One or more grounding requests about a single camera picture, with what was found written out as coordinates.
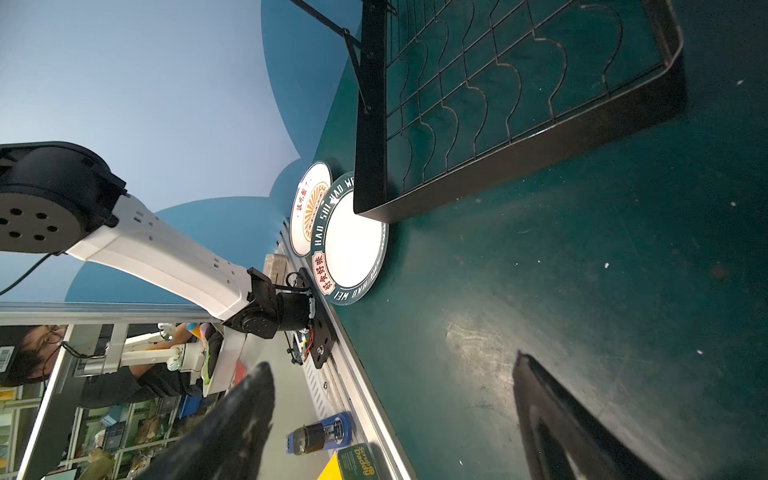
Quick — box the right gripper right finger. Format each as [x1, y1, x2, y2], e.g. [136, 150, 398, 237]
[512, 352, 661, 479]

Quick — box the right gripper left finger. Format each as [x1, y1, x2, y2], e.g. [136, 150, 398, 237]
[139, 362, 275, 480]

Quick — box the white plate green lettered rim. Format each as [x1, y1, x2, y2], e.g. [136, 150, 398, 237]
[309, 172, 389, 306]

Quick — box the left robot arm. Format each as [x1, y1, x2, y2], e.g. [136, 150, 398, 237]
[1, 141, 315, 339]

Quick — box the person behind the table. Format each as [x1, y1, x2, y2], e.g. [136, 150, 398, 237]
[1, 324, 221, 409]

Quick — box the sunburst plate at left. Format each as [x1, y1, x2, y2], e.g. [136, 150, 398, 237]
[289, 162, 333, 257]

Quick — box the blue black handled tool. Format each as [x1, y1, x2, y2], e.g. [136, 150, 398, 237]
[286, 411, 354, 455]

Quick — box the black wire dish rack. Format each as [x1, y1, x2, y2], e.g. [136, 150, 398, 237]
[300, 0, 687, 223]

